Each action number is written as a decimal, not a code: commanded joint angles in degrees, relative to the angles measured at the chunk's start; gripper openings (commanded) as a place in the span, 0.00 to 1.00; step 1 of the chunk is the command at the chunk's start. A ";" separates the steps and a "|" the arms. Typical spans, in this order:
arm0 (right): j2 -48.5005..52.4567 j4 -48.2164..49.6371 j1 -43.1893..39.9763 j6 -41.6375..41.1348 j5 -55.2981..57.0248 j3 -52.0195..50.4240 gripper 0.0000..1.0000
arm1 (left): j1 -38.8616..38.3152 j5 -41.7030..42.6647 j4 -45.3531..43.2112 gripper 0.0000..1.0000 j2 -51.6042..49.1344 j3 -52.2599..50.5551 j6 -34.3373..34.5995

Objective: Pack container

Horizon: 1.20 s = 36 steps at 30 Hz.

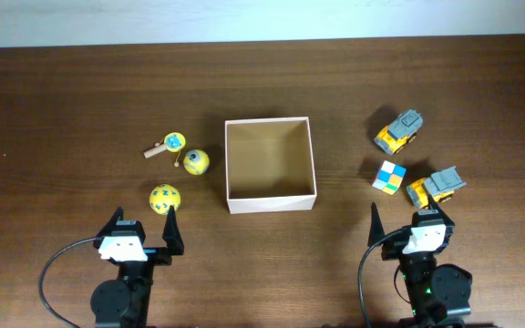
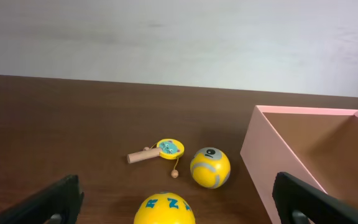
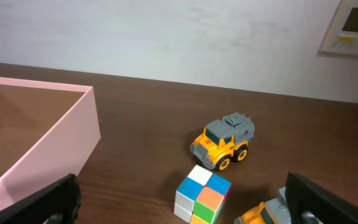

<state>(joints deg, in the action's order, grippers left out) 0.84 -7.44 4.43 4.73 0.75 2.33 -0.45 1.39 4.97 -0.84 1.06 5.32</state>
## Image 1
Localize yellow wooden rattle drum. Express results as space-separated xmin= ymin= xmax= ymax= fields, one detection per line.
xmin=143 ymin=132 xmax=186 ymax=168

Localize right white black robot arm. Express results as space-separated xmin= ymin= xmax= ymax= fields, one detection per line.
xmin=358 ymin=196 xmax=473 ymax=327

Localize pink cardboard box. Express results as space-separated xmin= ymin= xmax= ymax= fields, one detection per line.
xmin=224 ymin=117 xmax=317 ymax=214

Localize yellow ball blue letters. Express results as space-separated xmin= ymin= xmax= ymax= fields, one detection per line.
xmin=149 ymin=184 xmax=181 ymax=215

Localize left black cable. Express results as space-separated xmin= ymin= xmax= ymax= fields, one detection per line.
xmin=37 ymin=236 xmax=104 ymax=328

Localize black cable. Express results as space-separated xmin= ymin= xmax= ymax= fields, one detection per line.
xmin=357 ymin=227 xmax=413 ymax=328
xmin=37 ymin=236 xmax=104 ymax=328

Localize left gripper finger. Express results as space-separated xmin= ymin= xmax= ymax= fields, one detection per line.
xmin=162 ymin=205 xmax=184 ymax=255
xmin=93 ymin=207 xmax=124 ymax=249

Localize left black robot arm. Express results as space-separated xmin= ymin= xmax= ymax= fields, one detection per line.
xmin=90 ymin=207 xmax=184 ymax=328

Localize colourful two-by-two puzzle cube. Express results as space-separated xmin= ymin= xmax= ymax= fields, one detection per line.
xmin=372 ymin=160 xmax=407 ymax=195

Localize yellow grey toy dump truck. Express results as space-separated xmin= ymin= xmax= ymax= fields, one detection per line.
xmin=407 ymin=166 xmax=467 ymax=209

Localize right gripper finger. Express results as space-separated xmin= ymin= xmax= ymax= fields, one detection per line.
xmin=411 ymin=195 xmax=455 ymax=228
xmin=367 ymin=202 xmax=386 ymax=247

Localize yellow grey one-eyed ball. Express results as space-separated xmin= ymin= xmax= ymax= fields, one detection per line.
xmin=183 ymin=149 xmax=210 ymax=176

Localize right black cable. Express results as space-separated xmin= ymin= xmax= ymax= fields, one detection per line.
xmin=357 ymin=227 xmax=413 ymax=328

